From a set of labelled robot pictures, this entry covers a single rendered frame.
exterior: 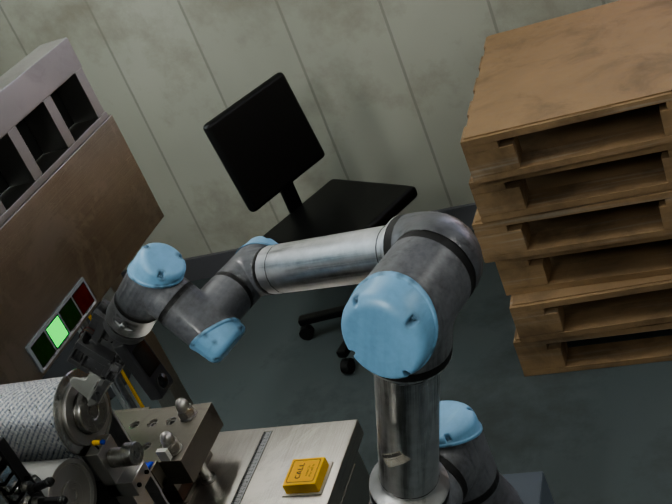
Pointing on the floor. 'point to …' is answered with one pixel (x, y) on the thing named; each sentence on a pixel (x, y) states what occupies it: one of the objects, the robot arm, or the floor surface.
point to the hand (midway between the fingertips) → (98, 399)
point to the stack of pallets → (578, 182)
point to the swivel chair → (232, 143)
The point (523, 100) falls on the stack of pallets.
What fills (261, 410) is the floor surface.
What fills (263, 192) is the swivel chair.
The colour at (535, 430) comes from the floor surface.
